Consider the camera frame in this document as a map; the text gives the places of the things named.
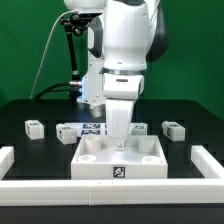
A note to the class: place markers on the sheet of fiducial markers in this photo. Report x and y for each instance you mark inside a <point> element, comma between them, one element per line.
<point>89,128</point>

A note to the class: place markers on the grey camera on mount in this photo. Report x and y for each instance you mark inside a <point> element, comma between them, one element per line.
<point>88,15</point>

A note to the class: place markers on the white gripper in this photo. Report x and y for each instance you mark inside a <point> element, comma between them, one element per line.
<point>118,118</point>

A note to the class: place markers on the white U-shaped fence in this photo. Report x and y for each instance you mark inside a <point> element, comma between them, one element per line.
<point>207,189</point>

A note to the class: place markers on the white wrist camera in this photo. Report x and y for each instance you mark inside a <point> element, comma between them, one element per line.
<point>127,87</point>

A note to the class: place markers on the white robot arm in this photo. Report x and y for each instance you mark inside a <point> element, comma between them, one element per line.
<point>123,36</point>

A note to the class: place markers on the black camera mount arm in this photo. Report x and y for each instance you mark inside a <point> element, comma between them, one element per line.
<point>74,26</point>

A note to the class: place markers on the white square table top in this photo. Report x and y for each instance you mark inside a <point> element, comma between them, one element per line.
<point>96,157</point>

